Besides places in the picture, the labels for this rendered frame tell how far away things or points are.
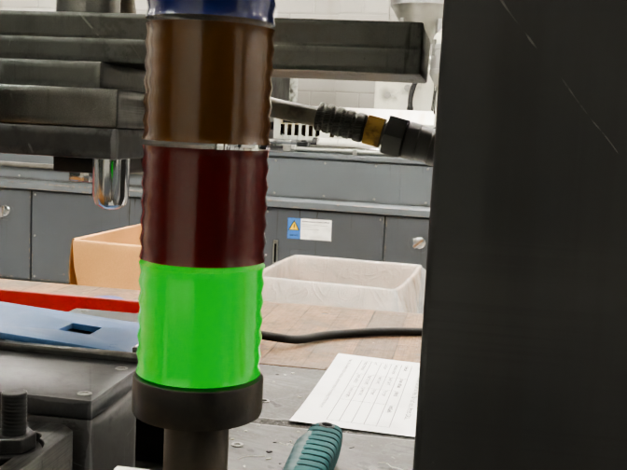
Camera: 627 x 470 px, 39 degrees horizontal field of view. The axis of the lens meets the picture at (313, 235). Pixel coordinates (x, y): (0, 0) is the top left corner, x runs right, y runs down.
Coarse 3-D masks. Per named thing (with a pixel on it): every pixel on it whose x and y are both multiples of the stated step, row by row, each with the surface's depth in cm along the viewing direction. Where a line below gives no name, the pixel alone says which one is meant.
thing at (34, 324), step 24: (0, 312) 58; (24, 312) 59; (48, 312) 60; (72, 312) 60; (0, 336) 54; (24, 336) 53; (48, 336) 54; (72, 336) 55; (96, 336) 55; (120, 336) 56
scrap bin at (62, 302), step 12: (0, 300) 84; (12, 300) 83; (24, 300) 83; (36, 300) 83; (48, 300) 83; (60, 300) 83; (72, 300) 82; (84, 300) 82; (96, 300) 82; (108, 300) 82; (120, 300) 82; (132, 300) 82; (132, 312) 82
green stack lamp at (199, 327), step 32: (160, 288) 25; (192, 288) 25; (224, 288) 25; (256, 288) 26; (160, 320) 26; (192, 320) 25; (224, 320) 26; (256, 320) 26; (160, 352) 26; (192, 352) 25; (224, 352) 26; (256, 352) 27; (192, 384) 25; (224, 384) 26
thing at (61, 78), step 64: (64, 0) 51; (0, 64) 49; (64, 64) 48; (128, 64) 49; (320, 64) 47; (384, 64) 46; (0, 128) 46; (64, 128) 46; (128, 128) 47; (128, 192) 49
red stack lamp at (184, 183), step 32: (160, 160) 25; (192, 160) 25; (224, 160) 25; (256, 160) 26; (160, 192) 25; (192, 192) 25; (224, 192) 25; (256, 192) 26; (160, 224) 25; (192, 224) 25; (224, 224) 25; (256, 224) 26; (160, 256) 25; (192, 256) 25; (224, 256) 25; (256, 256) 26
